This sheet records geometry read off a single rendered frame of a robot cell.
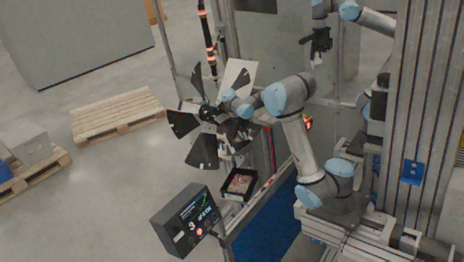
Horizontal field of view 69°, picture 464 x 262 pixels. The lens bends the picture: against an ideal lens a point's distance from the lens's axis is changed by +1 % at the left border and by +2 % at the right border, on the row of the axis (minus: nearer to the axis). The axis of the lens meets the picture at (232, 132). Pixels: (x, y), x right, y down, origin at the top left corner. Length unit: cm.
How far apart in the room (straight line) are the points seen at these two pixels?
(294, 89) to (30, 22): 616
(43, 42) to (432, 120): 655
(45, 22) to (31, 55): 64
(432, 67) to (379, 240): 72
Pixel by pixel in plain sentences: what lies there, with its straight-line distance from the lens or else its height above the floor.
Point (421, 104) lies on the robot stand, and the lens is 138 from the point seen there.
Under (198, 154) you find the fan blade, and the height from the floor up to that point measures 100.
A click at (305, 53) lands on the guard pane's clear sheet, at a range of 242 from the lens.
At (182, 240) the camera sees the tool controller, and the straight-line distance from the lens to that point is 143.
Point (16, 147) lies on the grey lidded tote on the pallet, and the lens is 436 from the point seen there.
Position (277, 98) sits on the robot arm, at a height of 162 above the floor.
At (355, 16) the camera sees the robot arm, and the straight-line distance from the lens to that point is 159.
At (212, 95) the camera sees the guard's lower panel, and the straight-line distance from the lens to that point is 316.
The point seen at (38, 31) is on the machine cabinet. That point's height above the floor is 101.
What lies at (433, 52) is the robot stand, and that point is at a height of 172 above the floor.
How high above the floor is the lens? 220
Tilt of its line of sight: 33 degrees down
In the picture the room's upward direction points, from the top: 11 degrees counter-clockwise
